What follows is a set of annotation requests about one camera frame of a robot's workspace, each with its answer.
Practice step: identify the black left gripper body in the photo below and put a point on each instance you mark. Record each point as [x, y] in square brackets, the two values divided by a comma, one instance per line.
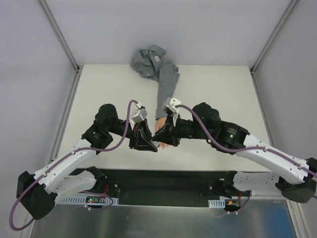
[135, 136]

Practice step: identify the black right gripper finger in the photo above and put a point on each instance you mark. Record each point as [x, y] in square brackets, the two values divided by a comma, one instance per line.
[165, 138]
[163, 131]

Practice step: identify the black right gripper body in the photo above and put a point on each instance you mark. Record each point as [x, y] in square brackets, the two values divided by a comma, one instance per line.
[174, 130]

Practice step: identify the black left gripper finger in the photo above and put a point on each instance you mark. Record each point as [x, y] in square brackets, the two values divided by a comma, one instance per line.
[143, 145]
[144, 130]

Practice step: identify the clear nail polish bottle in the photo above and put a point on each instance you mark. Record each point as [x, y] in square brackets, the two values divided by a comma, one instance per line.
[157, 144]

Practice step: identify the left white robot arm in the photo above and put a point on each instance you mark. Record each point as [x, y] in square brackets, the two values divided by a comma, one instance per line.
[40, 191]

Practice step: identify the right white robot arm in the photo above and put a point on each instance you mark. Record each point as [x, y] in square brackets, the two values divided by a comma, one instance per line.
[293, 177]

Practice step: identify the mannequin hand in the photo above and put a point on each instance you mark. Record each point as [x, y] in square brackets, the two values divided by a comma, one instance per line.
[159, 124]

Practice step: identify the grey shirt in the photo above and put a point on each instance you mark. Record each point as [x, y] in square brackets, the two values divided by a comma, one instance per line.
[151, 64]

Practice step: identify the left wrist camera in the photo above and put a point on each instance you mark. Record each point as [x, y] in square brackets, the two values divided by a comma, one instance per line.
[138, 115]

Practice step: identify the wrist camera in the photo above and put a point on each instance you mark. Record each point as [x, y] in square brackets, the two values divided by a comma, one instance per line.
[138, 115]
[170, 107]

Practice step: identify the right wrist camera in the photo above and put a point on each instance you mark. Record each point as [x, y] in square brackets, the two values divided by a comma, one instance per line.
[170, 107]

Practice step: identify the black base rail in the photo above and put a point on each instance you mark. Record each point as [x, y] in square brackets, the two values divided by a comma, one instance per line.
[168, 188]

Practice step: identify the left white cable duct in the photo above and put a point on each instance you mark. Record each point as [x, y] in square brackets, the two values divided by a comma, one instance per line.
[89, 200]

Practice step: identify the white cable duct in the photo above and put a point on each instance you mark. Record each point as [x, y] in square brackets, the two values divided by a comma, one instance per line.
[223, 203]
[89, 200]

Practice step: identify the right white cable duct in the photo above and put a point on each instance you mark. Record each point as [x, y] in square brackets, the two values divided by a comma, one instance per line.
[223, 203]

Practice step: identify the left aluminium frame post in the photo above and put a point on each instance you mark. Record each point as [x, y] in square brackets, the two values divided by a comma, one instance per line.
[58, 33]

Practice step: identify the aluminium frame post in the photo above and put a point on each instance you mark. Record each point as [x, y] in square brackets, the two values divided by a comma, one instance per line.
[276, 30]
[58, 33]

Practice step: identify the right aluminium frame post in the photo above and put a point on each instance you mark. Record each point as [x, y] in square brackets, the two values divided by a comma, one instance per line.
[276, 30]

